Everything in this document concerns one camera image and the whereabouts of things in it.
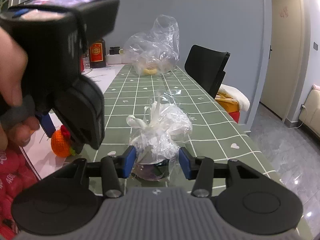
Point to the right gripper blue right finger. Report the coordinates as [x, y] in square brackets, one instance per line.
[186, 161]

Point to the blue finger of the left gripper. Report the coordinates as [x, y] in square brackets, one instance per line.
[46, 124]

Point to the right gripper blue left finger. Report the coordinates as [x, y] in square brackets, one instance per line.
[129, 158]

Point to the orange knitted toy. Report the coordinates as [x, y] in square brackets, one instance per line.
[61, 143]

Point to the plastic bag with soft items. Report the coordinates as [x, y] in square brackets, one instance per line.
[158, 136]

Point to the person's left hand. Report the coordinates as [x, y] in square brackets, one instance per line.
[13, 63]

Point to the green checkered tablecloth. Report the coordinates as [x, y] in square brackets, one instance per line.
[165, 209]

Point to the brown liquor bottle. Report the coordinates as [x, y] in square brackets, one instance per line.
[97, 54]

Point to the red Wonderlab box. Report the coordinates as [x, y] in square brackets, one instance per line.
[17, 174]

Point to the white condiment tray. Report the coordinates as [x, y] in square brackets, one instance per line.
[114, 56]

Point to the orange red plastic stool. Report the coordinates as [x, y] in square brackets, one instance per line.
[230, 105]

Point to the white towel on stool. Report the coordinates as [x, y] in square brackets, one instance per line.
[235, 94]

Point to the black chair right side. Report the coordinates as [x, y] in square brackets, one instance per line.
[207, 68]

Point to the clear plastic bag with bread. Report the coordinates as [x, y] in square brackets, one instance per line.
[155, 51]

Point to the beige door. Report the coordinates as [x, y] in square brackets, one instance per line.
[286, 52]

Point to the cream sofa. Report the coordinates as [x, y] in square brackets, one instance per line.
[310, 113]

